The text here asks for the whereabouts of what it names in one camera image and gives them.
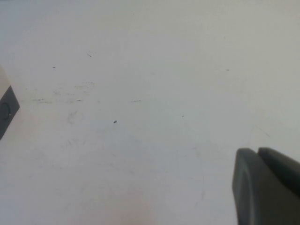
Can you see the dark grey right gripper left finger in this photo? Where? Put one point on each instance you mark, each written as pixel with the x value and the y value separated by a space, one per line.
pixel 253 192

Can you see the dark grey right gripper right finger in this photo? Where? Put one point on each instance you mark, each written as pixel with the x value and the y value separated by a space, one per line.
pixel 281 161

